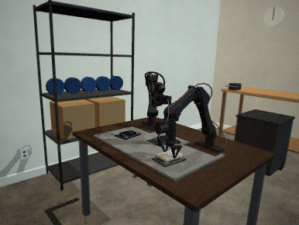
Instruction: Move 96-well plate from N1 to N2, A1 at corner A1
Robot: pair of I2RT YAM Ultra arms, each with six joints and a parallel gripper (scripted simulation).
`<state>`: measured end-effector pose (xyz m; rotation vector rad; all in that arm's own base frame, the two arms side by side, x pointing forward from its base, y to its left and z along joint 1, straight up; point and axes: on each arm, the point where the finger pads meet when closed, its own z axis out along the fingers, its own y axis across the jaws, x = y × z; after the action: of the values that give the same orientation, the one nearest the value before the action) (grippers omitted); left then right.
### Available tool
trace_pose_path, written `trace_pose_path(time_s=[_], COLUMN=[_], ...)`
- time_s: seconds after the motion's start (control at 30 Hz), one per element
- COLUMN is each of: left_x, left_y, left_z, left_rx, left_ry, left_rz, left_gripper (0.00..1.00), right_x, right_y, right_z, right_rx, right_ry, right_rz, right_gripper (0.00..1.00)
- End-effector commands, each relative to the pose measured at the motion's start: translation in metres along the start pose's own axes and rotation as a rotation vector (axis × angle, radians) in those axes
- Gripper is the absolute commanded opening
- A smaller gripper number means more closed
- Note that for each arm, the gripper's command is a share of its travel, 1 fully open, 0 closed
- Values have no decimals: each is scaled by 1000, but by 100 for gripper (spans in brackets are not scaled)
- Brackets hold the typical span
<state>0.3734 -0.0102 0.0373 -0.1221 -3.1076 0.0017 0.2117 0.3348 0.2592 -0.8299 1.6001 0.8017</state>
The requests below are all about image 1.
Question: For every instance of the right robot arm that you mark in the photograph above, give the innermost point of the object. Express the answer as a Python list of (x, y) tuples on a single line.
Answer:
[(152, 111)]

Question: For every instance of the cream well plate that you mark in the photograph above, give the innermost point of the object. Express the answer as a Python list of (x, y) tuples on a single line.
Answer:
[(168, 156)]

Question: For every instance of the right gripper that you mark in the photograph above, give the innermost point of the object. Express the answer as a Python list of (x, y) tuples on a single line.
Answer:
[(161, 99)]

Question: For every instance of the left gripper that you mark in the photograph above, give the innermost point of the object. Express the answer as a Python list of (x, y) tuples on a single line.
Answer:
[(171, 140)]

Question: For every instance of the black rectangular frame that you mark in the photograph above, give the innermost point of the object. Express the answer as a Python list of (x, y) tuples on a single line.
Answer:
[(127, 134)]

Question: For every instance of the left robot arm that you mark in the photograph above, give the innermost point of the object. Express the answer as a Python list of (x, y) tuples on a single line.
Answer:
[(175, 111)]

